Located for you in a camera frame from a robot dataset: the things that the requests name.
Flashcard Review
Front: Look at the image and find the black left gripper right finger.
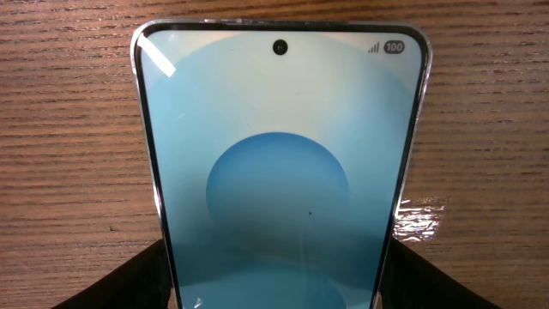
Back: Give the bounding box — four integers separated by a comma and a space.
380, 239, 499, 309

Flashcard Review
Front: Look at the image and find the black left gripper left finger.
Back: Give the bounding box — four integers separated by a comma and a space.
52, 239, 172, 309

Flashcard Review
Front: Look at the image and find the turquoise screen smartphone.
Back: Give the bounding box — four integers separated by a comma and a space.
130, 19, 432, 308

